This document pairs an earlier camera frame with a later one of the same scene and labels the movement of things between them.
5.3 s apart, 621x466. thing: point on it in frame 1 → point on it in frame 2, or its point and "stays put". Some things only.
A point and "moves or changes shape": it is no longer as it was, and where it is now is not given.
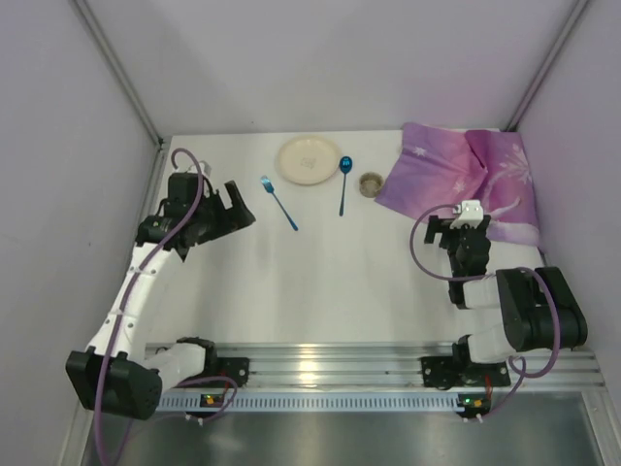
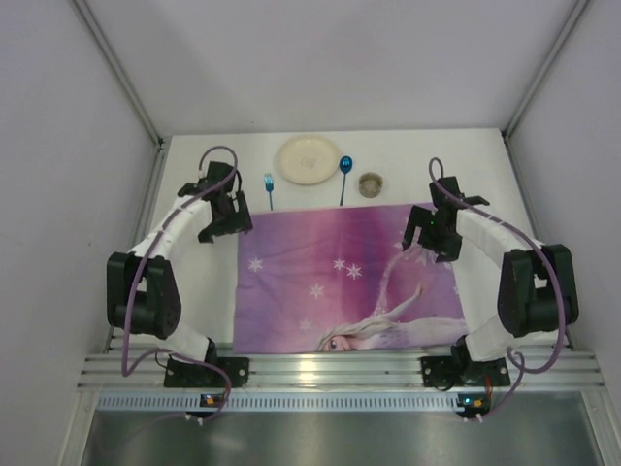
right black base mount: x=461 y=372 stays put
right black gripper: x=459 y=231 → x=432 y=236
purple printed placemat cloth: x=436 y=166 → x=338 y=279
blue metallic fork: x=271 y=189 moves or changes shape
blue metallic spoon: x=345 y=166 stays put
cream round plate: x=308 y=160 stays put
